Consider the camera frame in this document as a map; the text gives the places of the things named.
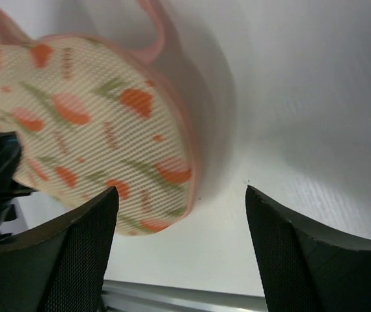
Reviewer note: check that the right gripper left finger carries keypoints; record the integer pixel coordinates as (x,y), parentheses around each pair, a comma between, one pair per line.
(60,265)

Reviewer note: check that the aluminium front rail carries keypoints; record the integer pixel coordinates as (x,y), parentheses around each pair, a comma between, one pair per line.
(123,296)

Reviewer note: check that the floral mesh laundry bag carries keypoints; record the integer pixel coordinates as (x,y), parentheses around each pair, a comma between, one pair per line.
(89,116)

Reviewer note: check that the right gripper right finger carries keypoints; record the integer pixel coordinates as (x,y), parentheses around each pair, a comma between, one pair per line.
(305,265)

